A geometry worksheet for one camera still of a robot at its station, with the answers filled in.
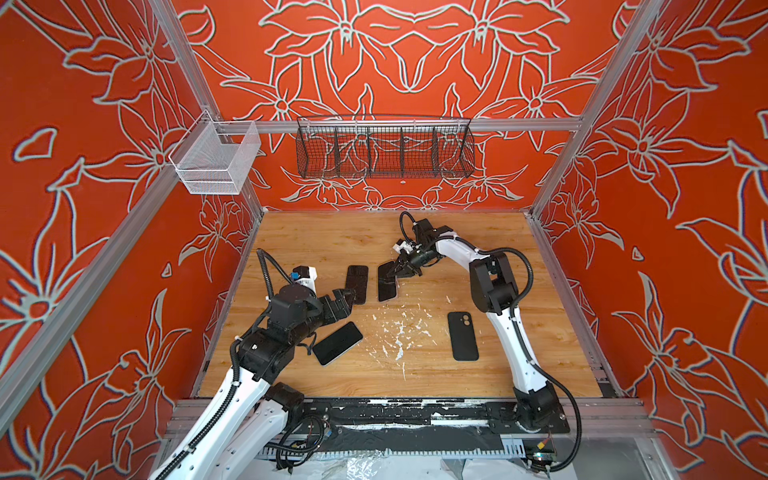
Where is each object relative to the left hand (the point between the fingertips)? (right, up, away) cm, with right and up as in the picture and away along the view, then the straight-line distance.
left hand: (342, 294), depth 73 cm
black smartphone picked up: (+1, -1, +30) cm, 30 cm away
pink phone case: (+15, -5, +19) cm, 25 cm away
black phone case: (+34, -15, +14) cm, 40 cm away
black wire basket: (+11, +44, +25) cm, 52 cm away
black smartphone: (+12, -1, +22) cm, 25 cm away
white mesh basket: (-44, +40, +20) cm, 63 cm away
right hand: (+12, +3, +25) cm, 28 cm away
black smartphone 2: (-4, -18, +15) cm, 23 cm away
